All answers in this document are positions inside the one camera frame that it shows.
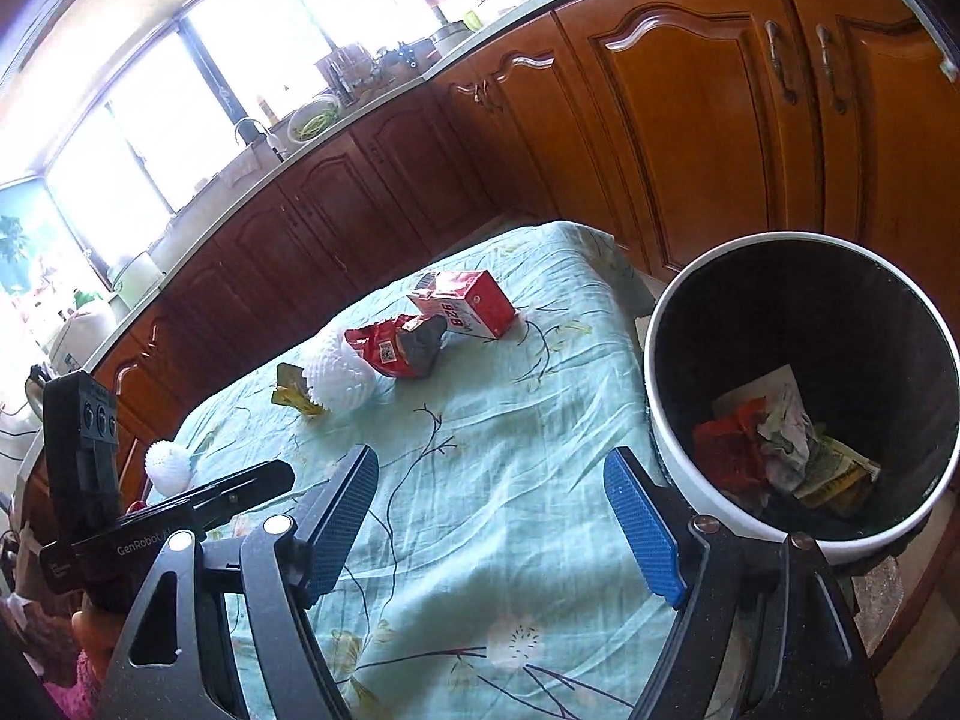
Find chrome sink faucet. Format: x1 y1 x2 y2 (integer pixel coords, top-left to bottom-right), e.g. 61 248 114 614
234 118 286 164

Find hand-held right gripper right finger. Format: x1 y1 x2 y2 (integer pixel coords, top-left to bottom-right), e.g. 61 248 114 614
604 448 882 720

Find teal floral tablecloth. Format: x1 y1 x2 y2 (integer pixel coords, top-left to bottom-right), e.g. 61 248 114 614
171 221 702 720

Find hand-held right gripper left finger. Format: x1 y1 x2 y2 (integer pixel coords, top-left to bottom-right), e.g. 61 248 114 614
97 444 380 720

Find red-orange wrapper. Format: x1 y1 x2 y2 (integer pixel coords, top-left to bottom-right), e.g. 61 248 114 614
691 399 767 500

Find wooden utensil rack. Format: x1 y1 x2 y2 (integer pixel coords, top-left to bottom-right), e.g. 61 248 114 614
315 45 374 96

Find white bowl with greens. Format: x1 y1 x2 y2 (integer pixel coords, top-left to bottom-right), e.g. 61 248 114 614
287 94 342 143

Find yellow-green snack wrapper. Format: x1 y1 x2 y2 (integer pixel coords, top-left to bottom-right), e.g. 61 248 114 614
793 435 883 518

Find large white foam fruit net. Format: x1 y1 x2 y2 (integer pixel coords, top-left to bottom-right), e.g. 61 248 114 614
304 330 376 415

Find red and white carton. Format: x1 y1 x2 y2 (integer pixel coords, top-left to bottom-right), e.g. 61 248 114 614
406 270 518 338

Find red snack bag silver lining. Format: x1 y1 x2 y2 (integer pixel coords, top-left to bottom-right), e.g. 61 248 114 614
343 313 451 380

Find red and yellow snack wrapper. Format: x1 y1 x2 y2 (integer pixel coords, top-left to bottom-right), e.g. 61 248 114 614
271 362 327 417

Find pale green container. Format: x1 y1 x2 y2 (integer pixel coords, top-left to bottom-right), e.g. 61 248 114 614
112 251 167 310

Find white round waste bin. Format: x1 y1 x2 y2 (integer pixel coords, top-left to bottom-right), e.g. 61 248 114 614
643 235 960 567

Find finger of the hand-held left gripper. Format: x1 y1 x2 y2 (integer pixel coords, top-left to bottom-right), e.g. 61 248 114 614
184 461 296 533

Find wooden base cabinets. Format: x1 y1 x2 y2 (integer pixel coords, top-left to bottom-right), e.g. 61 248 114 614
90 0 960 481

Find white paper ball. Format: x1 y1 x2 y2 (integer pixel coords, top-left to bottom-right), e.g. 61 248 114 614
756 382 817 482

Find kitchen window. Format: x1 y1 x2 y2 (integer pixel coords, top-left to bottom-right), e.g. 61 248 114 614
0 0 458 301

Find person's left hand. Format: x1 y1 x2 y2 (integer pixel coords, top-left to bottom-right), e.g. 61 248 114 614
71 604 121 680

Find small white foam fruit net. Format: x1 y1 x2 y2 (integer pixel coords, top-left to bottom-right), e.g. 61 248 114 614
144 441 197 496

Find grey kitchen countertop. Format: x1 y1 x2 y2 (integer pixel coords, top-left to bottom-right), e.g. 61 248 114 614
90 0 781 368

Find pink garment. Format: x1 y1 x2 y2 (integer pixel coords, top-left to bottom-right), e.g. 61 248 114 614
41 652 100 720

